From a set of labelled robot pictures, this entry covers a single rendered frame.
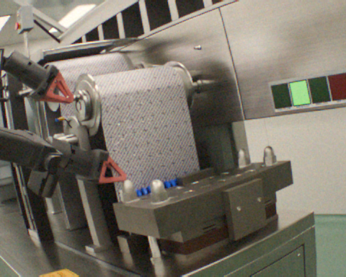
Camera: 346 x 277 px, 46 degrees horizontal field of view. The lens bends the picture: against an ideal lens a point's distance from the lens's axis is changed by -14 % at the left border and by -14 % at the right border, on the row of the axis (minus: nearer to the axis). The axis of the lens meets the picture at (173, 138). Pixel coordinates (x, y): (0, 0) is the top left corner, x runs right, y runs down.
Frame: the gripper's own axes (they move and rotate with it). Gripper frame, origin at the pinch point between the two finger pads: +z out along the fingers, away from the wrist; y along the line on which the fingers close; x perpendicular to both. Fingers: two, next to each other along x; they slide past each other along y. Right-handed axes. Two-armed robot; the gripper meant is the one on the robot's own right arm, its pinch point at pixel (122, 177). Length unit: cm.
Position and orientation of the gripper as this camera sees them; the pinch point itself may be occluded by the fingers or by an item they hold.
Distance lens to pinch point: 103.1
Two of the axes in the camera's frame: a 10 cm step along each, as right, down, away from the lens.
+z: 7.9, 3.2, 5.3
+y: 5.8, -0.7, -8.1
